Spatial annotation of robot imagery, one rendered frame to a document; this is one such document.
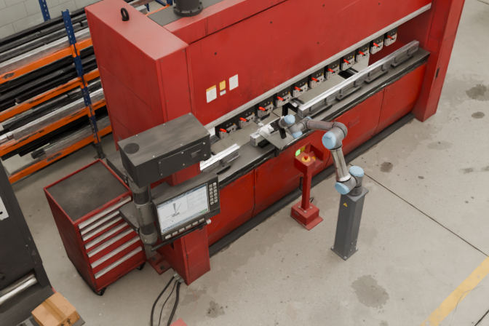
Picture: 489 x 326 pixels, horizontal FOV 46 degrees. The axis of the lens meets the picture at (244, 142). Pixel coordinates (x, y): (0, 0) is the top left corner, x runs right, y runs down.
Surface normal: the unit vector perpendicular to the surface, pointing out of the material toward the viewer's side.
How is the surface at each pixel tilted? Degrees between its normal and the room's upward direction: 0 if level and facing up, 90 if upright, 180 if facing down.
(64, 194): 0
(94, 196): 0
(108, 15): 0
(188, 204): 90
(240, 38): 90
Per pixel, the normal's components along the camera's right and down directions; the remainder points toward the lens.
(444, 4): -0.76, 0.44
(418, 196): -0.02, -0.74
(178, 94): 0.65, 0.50
